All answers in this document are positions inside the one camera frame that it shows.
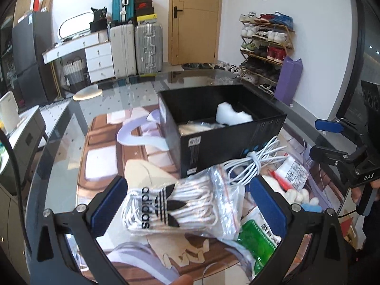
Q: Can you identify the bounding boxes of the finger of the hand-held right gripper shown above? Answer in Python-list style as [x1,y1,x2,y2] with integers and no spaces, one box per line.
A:
[315,118,369,152]
[309,145,368,167]

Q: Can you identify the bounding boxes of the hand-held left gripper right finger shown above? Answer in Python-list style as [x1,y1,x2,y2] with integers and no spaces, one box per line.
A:
[249,175,348,285]

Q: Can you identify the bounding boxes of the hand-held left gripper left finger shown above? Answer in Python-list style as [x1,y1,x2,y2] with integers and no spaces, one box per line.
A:
[28,176,129,285]

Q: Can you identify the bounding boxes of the green packet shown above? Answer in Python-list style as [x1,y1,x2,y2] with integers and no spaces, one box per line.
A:
[236,206,282,276]

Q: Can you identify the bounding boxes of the red packet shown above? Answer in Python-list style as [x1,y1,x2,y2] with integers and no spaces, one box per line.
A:
[267,168,290,192]

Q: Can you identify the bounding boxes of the cream white plush toy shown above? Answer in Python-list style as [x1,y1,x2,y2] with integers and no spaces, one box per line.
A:
[261,175,323,214]

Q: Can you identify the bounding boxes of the white printed plastic packet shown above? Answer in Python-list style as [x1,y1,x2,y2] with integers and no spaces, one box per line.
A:
[275,156,311,190]

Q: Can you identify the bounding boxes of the bagged white logo socks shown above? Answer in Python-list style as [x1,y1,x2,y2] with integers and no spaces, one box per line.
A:
[123,166,247,241]

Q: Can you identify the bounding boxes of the white cable bundle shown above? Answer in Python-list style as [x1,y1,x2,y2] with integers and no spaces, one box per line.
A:
[221,135,287,185]

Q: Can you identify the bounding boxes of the black cardboard box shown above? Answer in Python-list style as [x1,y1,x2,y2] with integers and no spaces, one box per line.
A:
[157,84,288,179]

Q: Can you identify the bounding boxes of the person's left hand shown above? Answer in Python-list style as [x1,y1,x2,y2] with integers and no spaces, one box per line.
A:
[174,274,194,285]

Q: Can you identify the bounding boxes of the printed table mat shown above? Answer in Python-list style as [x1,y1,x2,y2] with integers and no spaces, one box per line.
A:
[76,107,369,285]

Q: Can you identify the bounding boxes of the purple bag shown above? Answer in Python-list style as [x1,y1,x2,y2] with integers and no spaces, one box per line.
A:
[273,56,303,107]

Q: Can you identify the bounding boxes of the metal shoe rack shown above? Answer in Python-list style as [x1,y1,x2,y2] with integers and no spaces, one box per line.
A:
[239,12,296,95]

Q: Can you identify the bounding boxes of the white fluffy padding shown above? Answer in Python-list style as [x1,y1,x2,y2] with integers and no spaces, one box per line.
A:
[216,102,254,125]

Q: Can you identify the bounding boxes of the grey side cabinet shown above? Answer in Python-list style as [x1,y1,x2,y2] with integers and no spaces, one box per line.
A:
[0,105,46,196]

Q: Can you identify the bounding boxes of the white dotted rug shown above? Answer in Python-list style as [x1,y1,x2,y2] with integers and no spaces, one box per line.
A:
[40,99,73,134]

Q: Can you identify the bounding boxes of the crumpled clear plastic wrap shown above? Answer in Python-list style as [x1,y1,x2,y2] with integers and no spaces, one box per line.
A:
[178,119,228,138]

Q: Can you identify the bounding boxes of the group of assorted shoes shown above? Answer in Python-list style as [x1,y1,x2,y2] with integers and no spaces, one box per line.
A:
[240,12,294,94]

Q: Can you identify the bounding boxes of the round white stool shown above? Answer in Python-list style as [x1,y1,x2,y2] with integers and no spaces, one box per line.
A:
[73,87,103,101]

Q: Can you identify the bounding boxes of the woven basket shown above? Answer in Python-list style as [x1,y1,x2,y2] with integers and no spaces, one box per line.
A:
[62,59,86,85]

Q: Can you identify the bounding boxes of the scattered sneakers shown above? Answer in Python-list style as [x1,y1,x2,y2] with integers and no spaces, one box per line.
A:
[181,61,242,73]

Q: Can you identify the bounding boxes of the white dresser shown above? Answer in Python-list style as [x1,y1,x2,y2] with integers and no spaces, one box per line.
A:
[42,33,115,84]

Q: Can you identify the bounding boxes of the white suitcase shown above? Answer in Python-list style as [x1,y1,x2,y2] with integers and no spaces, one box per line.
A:
[110,24,137,78]

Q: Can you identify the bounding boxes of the silver suitcase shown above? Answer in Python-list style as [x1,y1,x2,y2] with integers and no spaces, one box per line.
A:
[135,24,163,75]

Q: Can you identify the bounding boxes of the dark grey fridge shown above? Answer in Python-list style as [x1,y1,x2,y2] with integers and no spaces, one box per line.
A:
[12,11,55,103]

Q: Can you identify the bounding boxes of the wooden door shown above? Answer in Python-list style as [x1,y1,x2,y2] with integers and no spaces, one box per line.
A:
[168,0,223,66]

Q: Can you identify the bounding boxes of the oval mirror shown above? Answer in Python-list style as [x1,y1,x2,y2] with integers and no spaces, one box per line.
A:
[58,12,95,40]

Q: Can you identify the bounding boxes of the black bag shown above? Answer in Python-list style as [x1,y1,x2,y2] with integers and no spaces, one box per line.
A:
[90,6,108,33]

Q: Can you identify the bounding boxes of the teal suitcase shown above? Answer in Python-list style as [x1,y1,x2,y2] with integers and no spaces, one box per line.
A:
[112,0,135,26]

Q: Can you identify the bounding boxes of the black red shoe box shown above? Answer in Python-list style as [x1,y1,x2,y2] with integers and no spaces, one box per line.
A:
[134,0,155,17]

